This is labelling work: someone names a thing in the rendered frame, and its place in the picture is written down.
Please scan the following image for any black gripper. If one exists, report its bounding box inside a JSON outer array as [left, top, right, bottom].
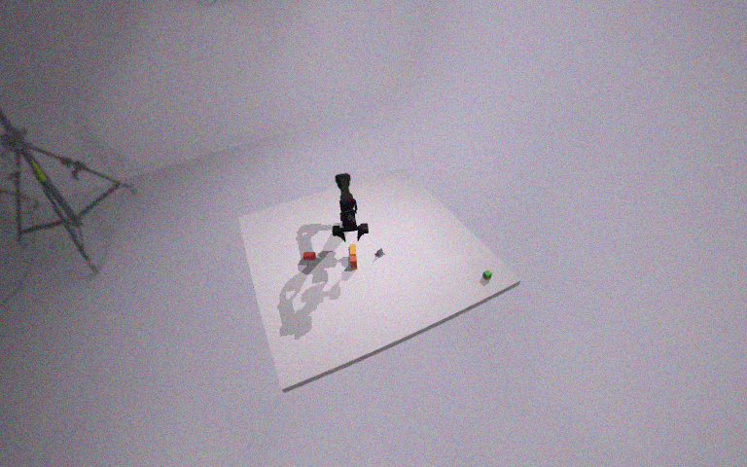
[[333, 223, 369, 242]]

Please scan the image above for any orange bar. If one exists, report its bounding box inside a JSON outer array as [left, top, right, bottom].
[[350, 244, 357, 269]]

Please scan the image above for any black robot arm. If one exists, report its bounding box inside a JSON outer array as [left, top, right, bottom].
[[335, 173, 357, 232]]

